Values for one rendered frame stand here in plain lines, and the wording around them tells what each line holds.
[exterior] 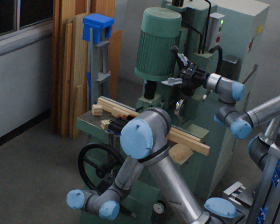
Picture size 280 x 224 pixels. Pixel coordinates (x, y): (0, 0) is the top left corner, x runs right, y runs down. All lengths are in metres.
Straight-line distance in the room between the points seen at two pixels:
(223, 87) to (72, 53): 1.91
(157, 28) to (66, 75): 1.69
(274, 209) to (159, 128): 0.54
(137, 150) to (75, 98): 2.26
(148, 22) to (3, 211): 1.67
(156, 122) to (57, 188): 1.92
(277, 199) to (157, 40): 0.87
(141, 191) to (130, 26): 2.80
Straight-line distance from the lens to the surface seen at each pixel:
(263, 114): 1.84
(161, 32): 2.03
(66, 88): 3.65
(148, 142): 1.41
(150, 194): 2.27
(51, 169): 3.48
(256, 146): 2.14
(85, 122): 2.31
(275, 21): 4.29
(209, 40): 2.32
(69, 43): 3.52
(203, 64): 2.25
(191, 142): 2.21
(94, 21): 3.02
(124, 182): 1.75
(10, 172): 3.44
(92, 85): 3.13
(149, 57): 2.08
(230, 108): 1.89
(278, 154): 1.69
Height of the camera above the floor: 2.04
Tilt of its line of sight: 27 degrees down
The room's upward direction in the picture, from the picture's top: 9 degrees clockwise
